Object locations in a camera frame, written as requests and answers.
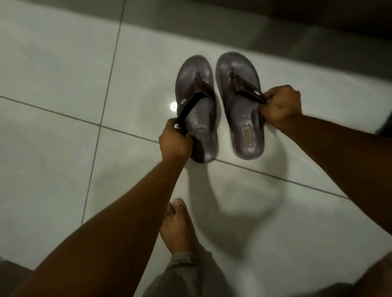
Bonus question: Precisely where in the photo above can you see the person's left hand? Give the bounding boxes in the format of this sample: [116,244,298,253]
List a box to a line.
[158,117,194,161]

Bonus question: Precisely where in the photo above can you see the person's right hand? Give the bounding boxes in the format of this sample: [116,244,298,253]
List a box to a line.
[258,85,303,130]

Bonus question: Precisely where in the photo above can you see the dark brown flip-flop sandal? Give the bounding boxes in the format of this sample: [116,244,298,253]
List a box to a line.
[215,52,266,160]
[175,55,220,163]

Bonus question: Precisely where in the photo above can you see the person's left forearm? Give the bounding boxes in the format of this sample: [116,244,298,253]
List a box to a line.
[9,154,187,297]

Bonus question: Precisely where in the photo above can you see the person's right forearm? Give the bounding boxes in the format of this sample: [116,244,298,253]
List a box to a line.
[277,114,392,235]

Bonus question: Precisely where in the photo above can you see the person's bare foot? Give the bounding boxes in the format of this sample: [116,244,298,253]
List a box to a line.
[159,198,196,254]

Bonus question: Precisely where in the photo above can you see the person's grey trouser leg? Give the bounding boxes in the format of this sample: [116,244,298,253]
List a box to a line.
[142,243,236,297]

